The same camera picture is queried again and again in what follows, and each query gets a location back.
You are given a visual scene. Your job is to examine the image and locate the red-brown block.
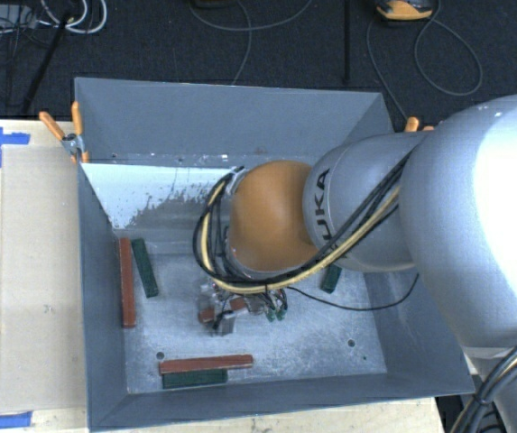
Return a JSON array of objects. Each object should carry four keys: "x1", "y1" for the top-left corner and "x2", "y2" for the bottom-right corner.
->
[
  {"x1": 158, "y1": 354, "x2": 254, "y2": 375},
  {"x1": 198, "y1": 296, "x2": 248, "y2": 325},
  {"x1": 118, "y1": 236, "x2": 138, "y2": 330}
]

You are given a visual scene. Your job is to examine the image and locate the dark green flat block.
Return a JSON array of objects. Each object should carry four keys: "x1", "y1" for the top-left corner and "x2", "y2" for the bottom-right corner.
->
[
  {"x1": 320, "y1": 263, "x2": 344, "y2": 295},
  {"x1": 130, "y1": 237, "x2": 161, "y2": 299},
  {"x1": 162, "y1": 368, "x2": 230, "y2": 391}
]

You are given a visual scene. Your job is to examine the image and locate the pale flat board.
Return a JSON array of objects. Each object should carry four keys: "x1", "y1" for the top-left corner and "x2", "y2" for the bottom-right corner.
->
[{"x1": 0, "y1": 144, "x2": 88, "y2": 415}]

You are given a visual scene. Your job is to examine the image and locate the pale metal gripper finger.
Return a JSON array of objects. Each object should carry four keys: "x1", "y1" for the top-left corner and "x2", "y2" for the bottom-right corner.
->
[
  {"x1": 198, "y1": 280, "x2": 218, "y2": 311},
  {"x1": 214, "y1": 311, "x2": 238, "y2": 337}
]

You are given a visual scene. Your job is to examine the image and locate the grey metal bin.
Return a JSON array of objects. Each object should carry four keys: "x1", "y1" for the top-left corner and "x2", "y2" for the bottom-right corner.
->
[{"x1": 73, "y1": 77, "x2": 476, "y2": 432}]

